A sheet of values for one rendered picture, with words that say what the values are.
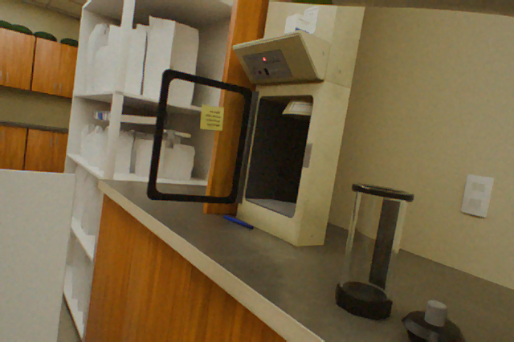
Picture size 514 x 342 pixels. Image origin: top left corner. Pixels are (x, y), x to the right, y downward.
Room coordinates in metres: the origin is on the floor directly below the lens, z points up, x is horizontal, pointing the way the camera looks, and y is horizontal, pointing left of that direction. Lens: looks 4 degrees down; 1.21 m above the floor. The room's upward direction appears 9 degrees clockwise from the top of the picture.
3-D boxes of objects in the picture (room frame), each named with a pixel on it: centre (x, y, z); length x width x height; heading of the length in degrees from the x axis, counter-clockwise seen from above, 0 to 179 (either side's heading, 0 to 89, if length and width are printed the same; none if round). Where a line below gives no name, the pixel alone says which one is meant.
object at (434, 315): (0.56, -0.31, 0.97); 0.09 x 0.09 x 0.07
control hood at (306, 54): (1.09, 0.01, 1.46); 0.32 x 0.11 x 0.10; 37
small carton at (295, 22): (1.02, -0.04, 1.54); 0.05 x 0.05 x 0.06; 33
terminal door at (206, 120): (1.16, 0.20, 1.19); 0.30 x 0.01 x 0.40; 120
